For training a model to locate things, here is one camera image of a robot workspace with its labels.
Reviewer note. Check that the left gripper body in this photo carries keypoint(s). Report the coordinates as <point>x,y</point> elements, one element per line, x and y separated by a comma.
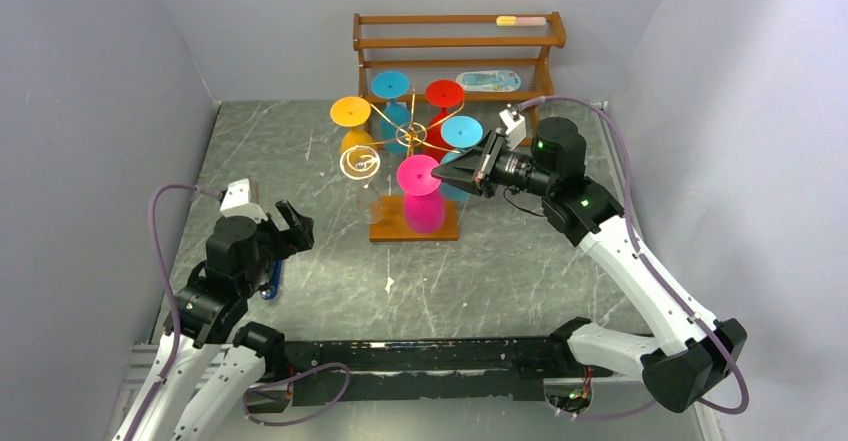
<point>274,243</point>

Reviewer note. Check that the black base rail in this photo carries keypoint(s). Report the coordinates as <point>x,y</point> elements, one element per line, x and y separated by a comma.
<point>367,370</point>

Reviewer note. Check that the blue wine glass right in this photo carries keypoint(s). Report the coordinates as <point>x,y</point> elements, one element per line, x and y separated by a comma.
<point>460,133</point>

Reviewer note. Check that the magenta wine glass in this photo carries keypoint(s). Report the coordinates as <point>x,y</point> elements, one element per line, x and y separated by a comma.
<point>423,205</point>

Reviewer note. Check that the yellow wine glass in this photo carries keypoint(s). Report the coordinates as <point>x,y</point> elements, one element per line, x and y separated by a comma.
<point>352,113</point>

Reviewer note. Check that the blue wine glass back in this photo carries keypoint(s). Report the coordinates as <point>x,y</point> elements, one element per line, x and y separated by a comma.
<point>390,85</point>

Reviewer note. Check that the blue packaged item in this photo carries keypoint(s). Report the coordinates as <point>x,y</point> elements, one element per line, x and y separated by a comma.
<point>489,81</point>

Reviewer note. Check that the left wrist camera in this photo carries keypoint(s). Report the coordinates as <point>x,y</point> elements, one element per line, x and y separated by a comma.
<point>241,198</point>

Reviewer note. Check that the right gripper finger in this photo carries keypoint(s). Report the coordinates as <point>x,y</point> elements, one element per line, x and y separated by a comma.
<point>473,166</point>
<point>472,182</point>

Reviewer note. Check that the gold wire glass rack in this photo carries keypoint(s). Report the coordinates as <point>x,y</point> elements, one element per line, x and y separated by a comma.
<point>392,227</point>

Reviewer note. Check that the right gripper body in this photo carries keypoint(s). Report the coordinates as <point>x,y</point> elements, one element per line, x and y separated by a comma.
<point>485,173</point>

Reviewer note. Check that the red wine glass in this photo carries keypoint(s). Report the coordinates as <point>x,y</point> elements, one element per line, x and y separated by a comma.
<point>440,116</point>

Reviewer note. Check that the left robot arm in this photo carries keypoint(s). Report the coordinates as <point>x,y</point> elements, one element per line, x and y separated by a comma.
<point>205,360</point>

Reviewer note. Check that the blue wine glass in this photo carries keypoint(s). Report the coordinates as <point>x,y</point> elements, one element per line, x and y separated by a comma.
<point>460,133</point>
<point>390,85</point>

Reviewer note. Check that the clear wine glass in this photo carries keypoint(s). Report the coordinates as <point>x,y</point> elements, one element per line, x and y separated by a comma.
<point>361,164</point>

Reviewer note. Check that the wooden shelf rack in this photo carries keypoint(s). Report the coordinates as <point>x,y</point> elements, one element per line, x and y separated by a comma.
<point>430,47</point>

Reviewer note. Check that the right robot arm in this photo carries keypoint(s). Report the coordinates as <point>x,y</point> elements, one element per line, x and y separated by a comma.
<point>688,350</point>

